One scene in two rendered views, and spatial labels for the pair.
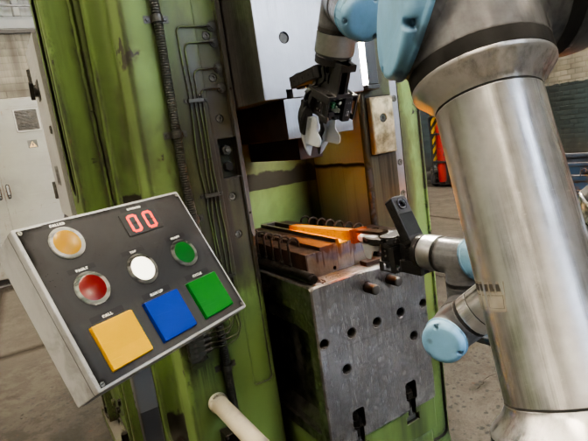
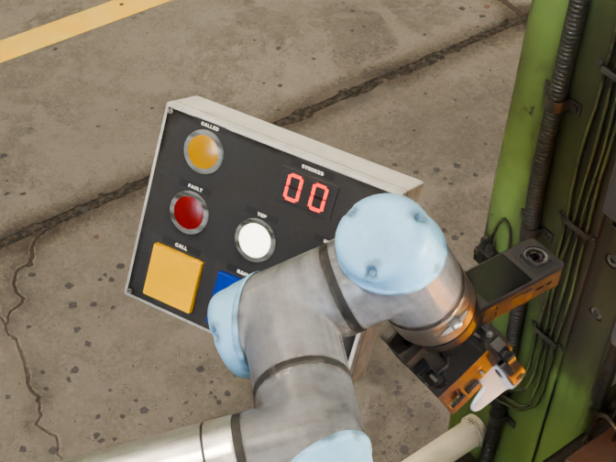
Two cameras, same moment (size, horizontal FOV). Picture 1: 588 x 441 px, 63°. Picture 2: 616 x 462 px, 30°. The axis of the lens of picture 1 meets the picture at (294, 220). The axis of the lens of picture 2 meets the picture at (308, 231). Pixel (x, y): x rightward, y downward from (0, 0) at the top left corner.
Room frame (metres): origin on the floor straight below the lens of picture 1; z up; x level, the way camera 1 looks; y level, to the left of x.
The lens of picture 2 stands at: (0.77, -0.72, 2.17)
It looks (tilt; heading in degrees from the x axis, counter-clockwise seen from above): 47 degrees down; 83
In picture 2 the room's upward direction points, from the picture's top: 1 degrees clockwise
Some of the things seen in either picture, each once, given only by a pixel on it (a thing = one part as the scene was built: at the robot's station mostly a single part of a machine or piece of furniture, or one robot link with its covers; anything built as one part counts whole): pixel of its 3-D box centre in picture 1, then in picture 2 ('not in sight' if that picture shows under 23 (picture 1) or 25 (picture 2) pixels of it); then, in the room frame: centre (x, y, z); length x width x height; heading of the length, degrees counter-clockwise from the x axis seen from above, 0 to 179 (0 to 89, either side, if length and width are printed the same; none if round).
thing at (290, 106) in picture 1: (278, 122); not in sight; (1.40, 0.00, 1.32); 0.42 x 0.20 x 0.10; 30
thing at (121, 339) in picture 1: (121, 339); (174, 277); (0.71, 0.29, 1.01); 0.07 x 0.05 x 0.07; 145
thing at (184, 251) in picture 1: (184, 252); not in sight; (0.90, 0.22, 1.09); 0.05 x 0.03 x 0.04; 120
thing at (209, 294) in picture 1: (208, 295); not in sight; (0.88, 0.18, 1.01); 0.07 x 0.05 x 0.07; 145
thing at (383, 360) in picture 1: (320, 320); not in sight; (1.44, -0.04, 0.69); 0.56 x 0.38 x 0.45; 30
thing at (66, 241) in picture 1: (66, 242); (203, 151); (0.76, 0.37, 1.16); 0.05 x 0.03 x 0.04; 120
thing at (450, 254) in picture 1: (464, 259); not in sight; (0.90, -0.32, 1.00); 0.11 x 0.08 x 0.09; 30
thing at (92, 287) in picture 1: (92, 287); (189, 212); (0.74, 0.33, 1.09); 0.05 x 0.03 x 0.04; 120
